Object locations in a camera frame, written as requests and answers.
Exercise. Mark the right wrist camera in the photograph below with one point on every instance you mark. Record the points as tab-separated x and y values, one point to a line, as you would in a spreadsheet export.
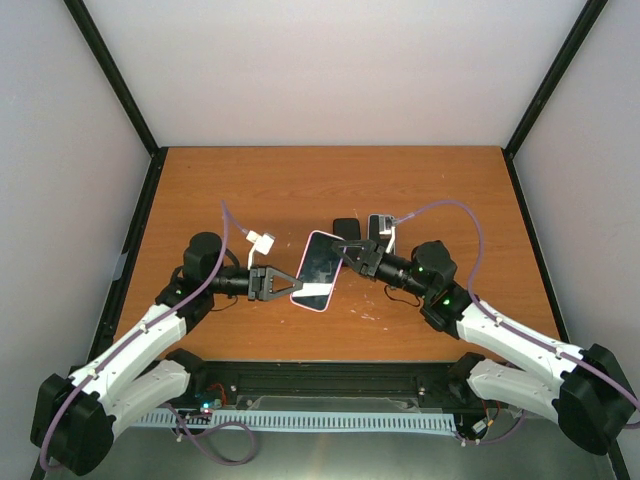
387	232

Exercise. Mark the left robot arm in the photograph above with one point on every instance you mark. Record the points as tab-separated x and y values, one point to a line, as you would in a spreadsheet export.
78	418

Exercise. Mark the pink phone case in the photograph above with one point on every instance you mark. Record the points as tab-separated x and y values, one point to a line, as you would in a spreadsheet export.
300	300

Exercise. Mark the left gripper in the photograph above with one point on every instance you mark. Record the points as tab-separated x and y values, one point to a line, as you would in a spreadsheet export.
261	287

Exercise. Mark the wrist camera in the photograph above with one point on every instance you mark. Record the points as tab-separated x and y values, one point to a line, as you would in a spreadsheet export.
260	244
387	232

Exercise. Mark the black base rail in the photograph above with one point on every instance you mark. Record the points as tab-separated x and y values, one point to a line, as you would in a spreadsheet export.
425	382

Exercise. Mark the right black frame post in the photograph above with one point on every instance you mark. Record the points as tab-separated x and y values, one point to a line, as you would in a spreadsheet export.
571	45

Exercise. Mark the black frame post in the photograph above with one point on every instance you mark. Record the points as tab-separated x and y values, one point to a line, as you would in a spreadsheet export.
98	47
571	45

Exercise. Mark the light blue cable duct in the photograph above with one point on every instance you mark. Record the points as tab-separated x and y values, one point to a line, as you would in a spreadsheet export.
325	422

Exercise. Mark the black phone case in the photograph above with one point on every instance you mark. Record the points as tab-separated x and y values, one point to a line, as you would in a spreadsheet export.
347	228

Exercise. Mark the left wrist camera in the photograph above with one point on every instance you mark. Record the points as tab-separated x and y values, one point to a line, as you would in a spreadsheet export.
260	244

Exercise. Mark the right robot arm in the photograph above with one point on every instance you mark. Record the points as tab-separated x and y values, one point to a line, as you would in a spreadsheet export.
582	390

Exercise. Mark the light blue phone case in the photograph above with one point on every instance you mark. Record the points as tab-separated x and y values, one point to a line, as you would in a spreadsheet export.
369	225

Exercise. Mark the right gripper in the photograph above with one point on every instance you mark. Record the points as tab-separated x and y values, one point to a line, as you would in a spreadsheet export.
370	256

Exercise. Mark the left black frame post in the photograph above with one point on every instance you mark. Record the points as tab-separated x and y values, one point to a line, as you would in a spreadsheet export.
98	47

